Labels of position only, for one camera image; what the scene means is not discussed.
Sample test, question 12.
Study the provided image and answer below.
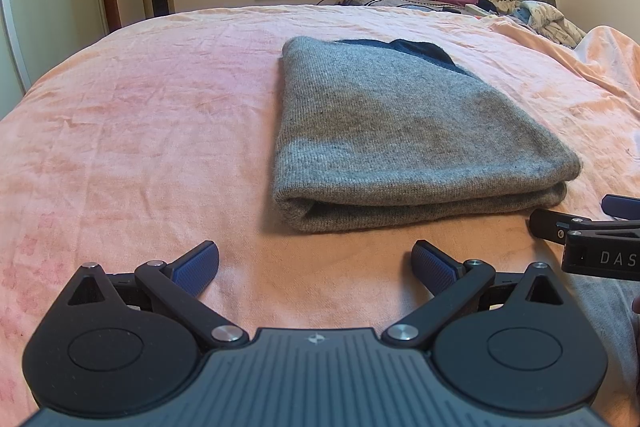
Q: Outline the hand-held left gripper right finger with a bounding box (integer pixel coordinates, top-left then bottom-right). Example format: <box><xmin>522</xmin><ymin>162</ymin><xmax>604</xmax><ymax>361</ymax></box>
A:
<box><xmin>382</xmin><ymin>239</ymin><xmax>576</xmax><ymax>351</ymax></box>

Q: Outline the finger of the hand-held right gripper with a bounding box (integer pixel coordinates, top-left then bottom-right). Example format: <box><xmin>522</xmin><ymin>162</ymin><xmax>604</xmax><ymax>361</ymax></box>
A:
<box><xmin>601</xmin><ymin>194</ymin><xmax>640</xmax><ymax>220</ymax></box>
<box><xmin>529</xmin><ymin>207</ymin><xmax>640</xmax><ymax>242</ymax></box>

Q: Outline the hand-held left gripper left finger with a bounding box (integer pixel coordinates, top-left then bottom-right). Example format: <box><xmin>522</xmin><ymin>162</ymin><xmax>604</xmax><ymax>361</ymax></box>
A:
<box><xmin>64</xmin><ymin>241</ymin><xmax>251</xmax><ymax>349</ymax></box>

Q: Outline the grey sweater with navy sleeves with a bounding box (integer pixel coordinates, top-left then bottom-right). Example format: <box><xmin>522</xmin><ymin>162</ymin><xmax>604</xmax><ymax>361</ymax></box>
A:
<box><xmin>272</xmin><ymin>36</ymin><xmax>584</xmax><ymax>236</ymax></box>

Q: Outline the pile of light clothes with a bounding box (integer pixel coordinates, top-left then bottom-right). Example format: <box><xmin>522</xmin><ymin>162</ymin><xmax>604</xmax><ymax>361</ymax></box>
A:
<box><xmin>487</xmin><ymin>0</ymin><xmax>589</xmax><ymax>50</ymax></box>

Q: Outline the grey cloth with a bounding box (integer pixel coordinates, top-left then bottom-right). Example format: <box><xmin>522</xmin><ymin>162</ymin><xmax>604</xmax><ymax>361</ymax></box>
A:
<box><xmin>566</xmin><ymin>278</ymin><xmax>640</xmax><ymax>409</ymax></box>

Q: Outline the pink bed blanket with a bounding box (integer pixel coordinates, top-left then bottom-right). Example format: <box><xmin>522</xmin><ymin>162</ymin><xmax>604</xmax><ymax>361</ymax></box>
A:
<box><xmin>0</xmin><ymin>4</ymin><xmax>640</xmax><ymax>410</ymax></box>

